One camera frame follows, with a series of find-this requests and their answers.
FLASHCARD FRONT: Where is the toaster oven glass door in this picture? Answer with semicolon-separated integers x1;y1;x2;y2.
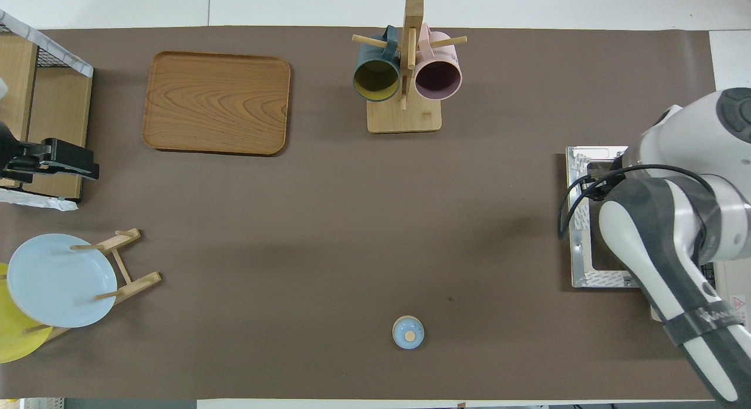
566;145;641;289

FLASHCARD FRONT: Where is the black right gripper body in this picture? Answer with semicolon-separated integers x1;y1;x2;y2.
586;173;618;202

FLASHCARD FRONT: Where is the black wire basket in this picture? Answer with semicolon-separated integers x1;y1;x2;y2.
0;21;80;70

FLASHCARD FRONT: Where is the wooden serving tray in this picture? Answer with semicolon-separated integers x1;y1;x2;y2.
142;51;292;156

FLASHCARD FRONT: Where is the wooden mug tree stand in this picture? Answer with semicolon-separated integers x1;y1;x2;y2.
352;0;468;134

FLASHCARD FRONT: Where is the large brown table mat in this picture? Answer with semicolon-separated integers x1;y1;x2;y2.
0;26;718;401

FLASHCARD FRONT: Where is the pink mug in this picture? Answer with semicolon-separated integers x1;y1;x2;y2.
414;23;463;102

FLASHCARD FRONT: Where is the wooden two-tier shelf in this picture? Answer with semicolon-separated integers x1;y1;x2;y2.
0;33;93;200

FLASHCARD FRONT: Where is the white checked cloth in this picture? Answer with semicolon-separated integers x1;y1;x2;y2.
0;10;94;78
0;188;79;212

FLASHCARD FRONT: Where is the light blue plate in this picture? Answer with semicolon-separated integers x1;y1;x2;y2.
7;234;118;329

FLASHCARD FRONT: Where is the wooden plate rack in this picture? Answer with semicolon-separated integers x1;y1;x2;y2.
23;228;162;342

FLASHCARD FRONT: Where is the dark blue mug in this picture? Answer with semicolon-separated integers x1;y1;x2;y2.
353;25;401;103

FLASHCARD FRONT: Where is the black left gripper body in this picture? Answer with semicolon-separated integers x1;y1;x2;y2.
2;139;55;185

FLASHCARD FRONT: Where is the white toaster oven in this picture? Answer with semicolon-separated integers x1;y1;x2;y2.
566;145;751;339

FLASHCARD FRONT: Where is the yellow plate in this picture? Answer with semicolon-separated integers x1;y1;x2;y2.
0;262;53;364

